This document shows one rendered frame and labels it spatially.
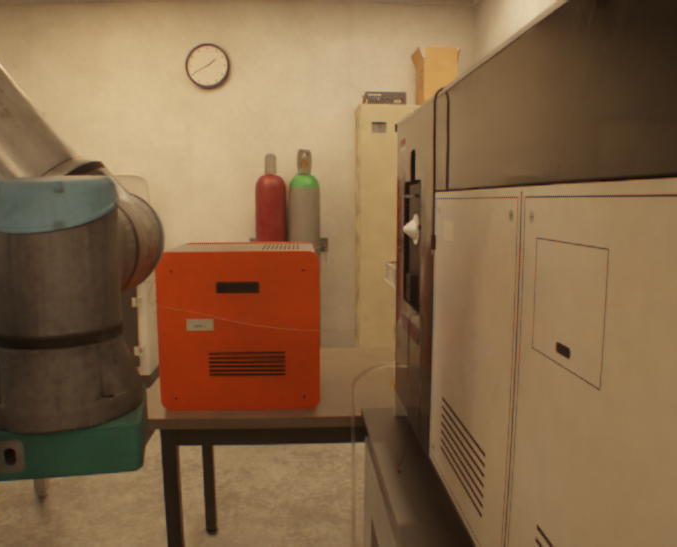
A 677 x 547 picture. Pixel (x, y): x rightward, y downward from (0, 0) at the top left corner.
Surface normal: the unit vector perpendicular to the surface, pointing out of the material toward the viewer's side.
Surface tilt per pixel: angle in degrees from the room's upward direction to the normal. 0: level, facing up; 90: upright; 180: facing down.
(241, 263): 90
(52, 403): 70
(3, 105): 65
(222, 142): 90
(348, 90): 90
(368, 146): 90
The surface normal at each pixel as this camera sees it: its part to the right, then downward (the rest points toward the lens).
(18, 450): 0.26, 0.11
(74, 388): 0.54, -0.25
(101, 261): 0.92, 0.04
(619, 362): -1.00, 0.01
